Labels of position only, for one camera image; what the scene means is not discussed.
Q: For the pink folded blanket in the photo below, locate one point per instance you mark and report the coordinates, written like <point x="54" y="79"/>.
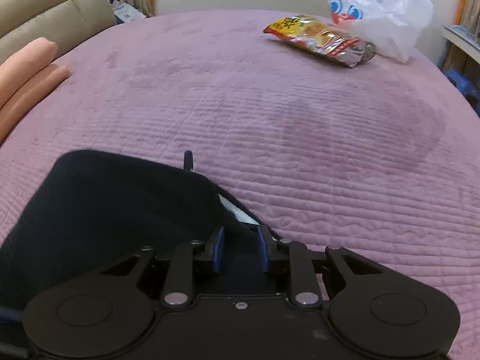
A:
<point x="27" y="77"/>

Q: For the red yellow snack packet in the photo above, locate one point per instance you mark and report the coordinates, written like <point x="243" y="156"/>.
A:
<point x="318" y="38"/>

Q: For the black hoodie white stripes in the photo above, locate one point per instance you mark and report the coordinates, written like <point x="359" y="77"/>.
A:
<point x="94" y="208"/>

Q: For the beige upholstered headboard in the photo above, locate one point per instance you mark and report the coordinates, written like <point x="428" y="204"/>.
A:
<point x="65" y="22"/>

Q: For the white side table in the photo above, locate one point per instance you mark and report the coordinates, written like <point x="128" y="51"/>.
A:
<point x="463" y="39"/>

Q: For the pink quilted bedspread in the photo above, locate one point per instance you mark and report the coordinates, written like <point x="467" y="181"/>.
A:
<point x="381" y="158"/>

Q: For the blue plastic stool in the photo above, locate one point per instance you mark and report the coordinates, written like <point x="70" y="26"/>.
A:
<point x="465" y="86"/>

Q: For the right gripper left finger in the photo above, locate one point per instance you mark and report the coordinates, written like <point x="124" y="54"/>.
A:
<point x="210" y="251"/>

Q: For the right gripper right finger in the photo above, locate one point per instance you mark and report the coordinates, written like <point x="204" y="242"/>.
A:
<point x="272" y="253"/>

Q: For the white plastic shopping bag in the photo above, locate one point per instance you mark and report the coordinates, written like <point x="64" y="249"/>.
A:
<point x="393" y="26"/>

